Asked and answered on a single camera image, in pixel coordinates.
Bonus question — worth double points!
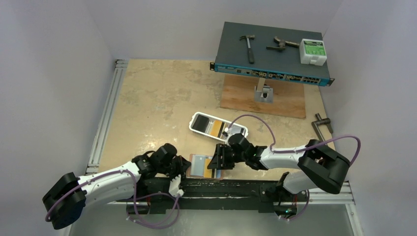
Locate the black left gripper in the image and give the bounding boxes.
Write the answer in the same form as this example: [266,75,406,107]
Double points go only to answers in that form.
[157,154,191,184]

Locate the tan leather card holder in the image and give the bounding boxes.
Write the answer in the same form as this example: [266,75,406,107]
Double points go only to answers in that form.
[186,154,224,180]

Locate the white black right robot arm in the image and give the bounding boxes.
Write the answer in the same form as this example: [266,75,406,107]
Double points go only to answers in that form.
[207,134,351,200]

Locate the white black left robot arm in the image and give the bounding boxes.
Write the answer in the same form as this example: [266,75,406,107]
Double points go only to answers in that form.
[42,144,191,230]

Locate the gold magnetic stripe card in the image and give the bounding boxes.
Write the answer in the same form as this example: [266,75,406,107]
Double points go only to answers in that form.
[209,120,225,138]

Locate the white plastic basket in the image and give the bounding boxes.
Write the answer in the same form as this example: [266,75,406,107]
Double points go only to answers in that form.
[189,112,249,143]

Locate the plywood board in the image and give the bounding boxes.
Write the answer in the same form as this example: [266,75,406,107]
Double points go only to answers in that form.
[220,74,306,119]

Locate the small hammer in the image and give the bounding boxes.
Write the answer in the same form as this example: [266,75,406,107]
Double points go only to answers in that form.
[239,35,255,64]

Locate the white green electrical box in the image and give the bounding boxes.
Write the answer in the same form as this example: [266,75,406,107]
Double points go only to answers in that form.
[299,39,327,66]

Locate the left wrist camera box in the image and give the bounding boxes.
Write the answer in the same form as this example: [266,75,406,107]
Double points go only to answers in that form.
[169,175,184,198]

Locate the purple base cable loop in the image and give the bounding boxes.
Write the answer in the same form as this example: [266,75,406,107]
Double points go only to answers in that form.
[125,187,182,229]

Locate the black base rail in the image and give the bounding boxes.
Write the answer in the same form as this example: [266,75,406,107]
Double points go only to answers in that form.
[137,177,307,215]

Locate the grey metal stand bracket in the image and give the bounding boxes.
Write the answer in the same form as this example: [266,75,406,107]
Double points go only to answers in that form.
[254,78,273,103]

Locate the metal crank handle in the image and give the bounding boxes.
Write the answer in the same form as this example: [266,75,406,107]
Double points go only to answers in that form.
[311,113,334,143]

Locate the blue network switch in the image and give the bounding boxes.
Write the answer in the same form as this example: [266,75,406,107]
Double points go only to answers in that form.
[210,22,334,87]

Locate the aluminium frame rails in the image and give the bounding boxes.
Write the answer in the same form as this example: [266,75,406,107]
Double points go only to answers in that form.
[59,59,364,236]

